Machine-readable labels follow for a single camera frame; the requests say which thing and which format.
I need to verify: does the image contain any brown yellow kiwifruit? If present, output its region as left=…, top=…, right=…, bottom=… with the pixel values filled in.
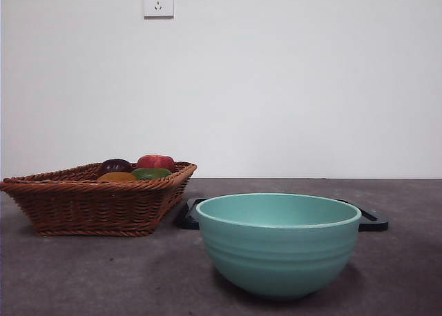
left=96, top=171, right=138, bottom=183

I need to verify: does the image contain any teal ribbed bowl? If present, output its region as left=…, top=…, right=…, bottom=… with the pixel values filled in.
left=195, top=192, right=363, bottom=301

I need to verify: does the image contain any red apple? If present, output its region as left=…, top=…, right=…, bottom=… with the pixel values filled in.
left=136, top=154, right=176, bottom=172

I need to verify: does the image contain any green fruit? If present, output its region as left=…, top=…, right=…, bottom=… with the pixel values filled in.
left=130, top=168, right=173, bottom=181

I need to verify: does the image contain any black rectangular tray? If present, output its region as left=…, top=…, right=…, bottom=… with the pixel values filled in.
left=175, top=197, right=390, bottom=232

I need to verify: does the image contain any dark purple fruit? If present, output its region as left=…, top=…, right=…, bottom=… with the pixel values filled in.
left=97, top=158, right=134, bottom=177

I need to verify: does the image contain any brown wicker basket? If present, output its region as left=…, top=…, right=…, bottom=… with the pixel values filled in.
left=0, top=161, right=198, bottom=237

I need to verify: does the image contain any white wall power socket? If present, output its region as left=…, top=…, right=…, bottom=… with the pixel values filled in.
left=143, top=0, right=175, bottom=19

